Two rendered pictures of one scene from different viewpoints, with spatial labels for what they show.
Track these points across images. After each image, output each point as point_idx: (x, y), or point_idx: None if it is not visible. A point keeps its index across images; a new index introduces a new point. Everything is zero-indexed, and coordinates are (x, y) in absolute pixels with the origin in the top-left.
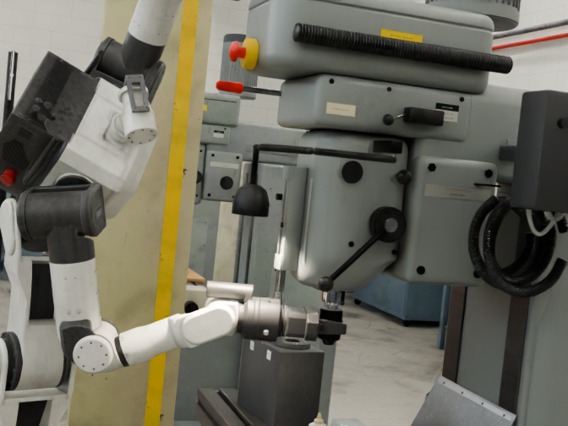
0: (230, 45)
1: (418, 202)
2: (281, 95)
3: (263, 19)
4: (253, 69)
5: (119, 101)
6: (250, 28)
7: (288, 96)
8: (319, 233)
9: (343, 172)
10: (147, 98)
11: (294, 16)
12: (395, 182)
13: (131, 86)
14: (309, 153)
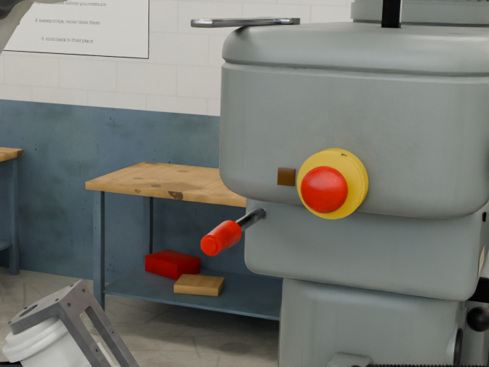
0: (317, 178)
1: (481, 345)
2: (268, 218)
3: (382, 113)
4: (298, 203)
5: (13, 362)
6: (288, 113)
7: (310, 227)
8: None
9: (458, 357)
10: (124, 344)
11: (487, 116)
12: (464, 329)
13: (85, 329)
14: None
